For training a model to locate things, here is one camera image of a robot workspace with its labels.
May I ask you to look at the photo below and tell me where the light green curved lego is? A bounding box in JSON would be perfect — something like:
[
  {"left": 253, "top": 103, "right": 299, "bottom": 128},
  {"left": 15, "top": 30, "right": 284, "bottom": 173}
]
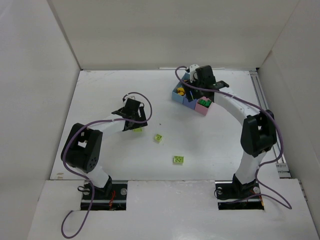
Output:
[{"left": 132, "top": 127, "right": 143, "bottom": 133}]

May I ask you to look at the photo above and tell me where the dark green lego brick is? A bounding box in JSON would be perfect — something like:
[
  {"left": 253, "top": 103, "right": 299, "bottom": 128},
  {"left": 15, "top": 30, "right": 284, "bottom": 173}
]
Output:
[{"left": 204, "top": 99, "right": 212, "bottom": 108}]

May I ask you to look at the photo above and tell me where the green lego plate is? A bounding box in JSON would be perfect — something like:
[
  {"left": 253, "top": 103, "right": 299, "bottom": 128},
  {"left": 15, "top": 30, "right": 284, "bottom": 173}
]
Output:
[{"left": 198, "top": 99, "right": 206, "bottom": 106}]

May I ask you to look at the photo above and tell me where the yellow studded lego brick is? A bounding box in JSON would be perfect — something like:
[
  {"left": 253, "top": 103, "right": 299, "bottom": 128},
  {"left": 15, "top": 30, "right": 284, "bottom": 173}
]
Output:
[{"left": 176, "top": 87, "right": 186, "bottom": 96}]

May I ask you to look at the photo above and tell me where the light green small lego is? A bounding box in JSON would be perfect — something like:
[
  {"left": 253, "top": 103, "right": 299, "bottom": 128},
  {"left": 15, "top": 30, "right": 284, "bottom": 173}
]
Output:
[{"left": 154, "top": 134, "right": 163, "bottom": 143}]

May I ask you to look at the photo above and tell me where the light green studded lego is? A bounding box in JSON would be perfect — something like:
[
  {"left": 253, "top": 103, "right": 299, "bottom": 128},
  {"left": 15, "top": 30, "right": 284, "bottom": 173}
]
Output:
[{"left": 172, "top": 155, "right": 184, "bottom": 165}]

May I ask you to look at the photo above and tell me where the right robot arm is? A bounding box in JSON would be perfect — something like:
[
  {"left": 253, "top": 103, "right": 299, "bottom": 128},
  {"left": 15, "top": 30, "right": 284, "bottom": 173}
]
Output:
[{"left": 183, "top": 64, "right": 277, "bottom": 201}]

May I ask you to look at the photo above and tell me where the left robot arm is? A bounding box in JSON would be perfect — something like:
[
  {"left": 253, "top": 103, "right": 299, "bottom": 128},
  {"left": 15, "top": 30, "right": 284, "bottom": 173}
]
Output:
[{"left": 60, "top": 98, "right": 148, "bottom": 189}]

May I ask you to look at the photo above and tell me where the pink container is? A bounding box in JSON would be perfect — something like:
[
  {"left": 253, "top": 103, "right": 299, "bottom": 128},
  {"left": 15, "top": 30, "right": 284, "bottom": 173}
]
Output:
[{"left": 194, "top": 96, "right": 213, "bottom": 116}]

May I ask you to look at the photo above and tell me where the purple blue container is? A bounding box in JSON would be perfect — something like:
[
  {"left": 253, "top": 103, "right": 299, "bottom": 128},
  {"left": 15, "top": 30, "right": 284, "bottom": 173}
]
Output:
[{"left": 182, "top": 96, "right": 198, "bottom": 110}]

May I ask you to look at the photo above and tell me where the light blue container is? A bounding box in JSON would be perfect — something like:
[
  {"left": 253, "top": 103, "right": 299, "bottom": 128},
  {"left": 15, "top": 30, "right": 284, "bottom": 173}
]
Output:
[{"left": 171, "top": 73, "right": 190, "bottom": 104}]

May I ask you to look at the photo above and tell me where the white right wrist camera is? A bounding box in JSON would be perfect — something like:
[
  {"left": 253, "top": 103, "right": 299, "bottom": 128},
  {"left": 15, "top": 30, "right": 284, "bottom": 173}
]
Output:
[{"left": 189, "top": 64, "right": 200, "bottom": 83}]

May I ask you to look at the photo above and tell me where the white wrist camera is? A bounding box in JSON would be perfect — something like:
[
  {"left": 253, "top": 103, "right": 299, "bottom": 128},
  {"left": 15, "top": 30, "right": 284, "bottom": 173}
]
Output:
[
  {"left": 189, "top": 64, "right": 200, "bottom": 83},
  {"left": 122, "top": 93, "right": 136, "bottom": 102}
]

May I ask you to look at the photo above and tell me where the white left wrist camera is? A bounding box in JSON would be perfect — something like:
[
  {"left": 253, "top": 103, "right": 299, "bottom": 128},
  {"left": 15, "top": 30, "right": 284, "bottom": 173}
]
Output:
[{"left": 122, "top": 93, "right": 136, "bottom": 102}]

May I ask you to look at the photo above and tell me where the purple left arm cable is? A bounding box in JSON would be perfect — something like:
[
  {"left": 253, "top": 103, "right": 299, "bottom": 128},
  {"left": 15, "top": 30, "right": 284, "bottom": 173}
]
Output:
[{"left": 61, "top": 91, "right": 153, "bottom": 238}]

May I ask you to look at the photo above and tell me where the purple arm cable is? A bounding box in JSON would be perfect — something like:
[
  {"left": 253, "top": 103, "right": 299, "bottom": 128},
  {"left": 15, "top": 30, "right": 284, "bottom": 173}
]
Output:
[
  {"left": 61, "top": 91, "right": 153, "bottom": 238},
  {"left": 174, "top": 65, "right": 293, "bottom": 210}
]

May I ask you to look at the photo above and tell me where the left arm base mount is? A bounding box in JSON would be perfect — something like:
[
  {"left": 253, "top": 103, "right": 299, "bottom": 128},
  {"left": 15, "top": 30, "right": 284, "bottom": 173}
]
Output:
[{"left": 77, "top": 180, "right": 128, "bottom": 211}]

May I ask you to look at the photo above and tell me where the aluminium rail right side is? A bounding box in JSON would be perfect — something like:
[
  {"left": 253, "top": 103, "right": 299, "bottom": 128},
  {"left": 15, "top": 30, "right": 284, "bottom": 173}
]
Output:
[{"left": 249, "top": 70, "right": 292, "bottom": 179}]

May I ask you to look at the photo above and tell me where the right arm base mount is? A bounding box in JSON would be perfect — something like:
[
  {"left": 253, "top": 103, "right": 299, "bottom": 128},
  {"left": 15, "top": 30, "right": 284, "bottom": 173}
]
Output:
[{"left": 214, "top": 175, "right": 265, "bottom": 211}]

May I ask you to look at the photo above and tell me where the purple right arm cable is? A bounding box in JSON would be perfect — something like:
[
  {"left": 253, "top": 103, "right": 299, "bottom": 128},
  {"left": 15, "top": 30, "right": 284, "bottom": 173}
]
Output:
[{"left": 174, "top": 65, "right": 293, "bottom": 210}]

